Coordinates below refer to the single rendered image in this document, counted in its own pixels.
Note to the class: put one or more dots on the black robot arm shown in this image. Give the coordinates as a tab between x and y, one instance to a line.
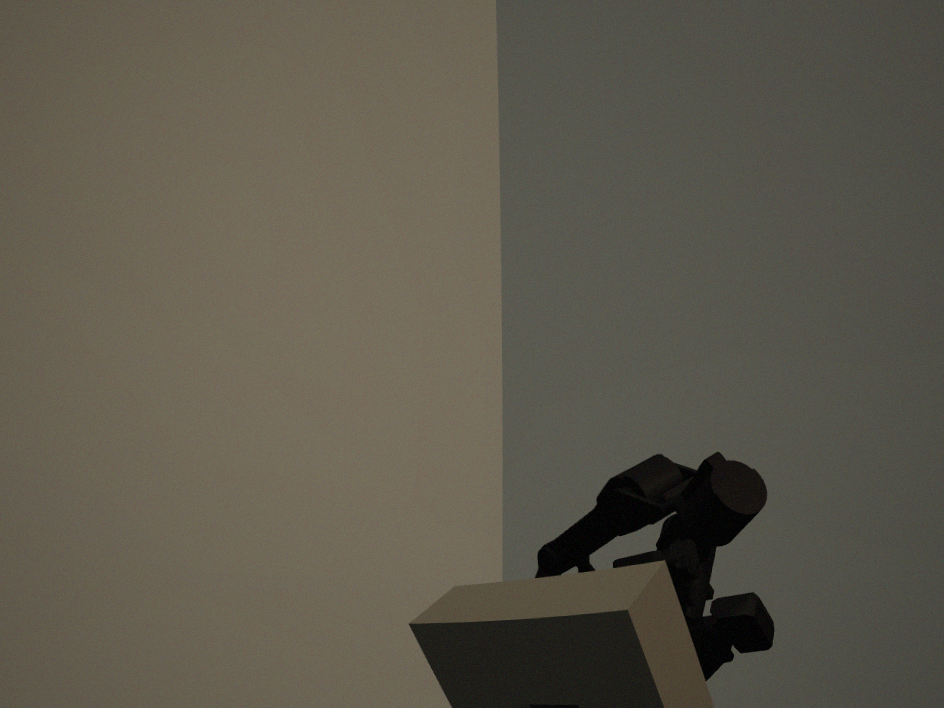
713	505

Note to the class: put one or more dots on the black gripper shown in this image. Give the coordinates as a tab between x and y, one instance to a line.
739	620

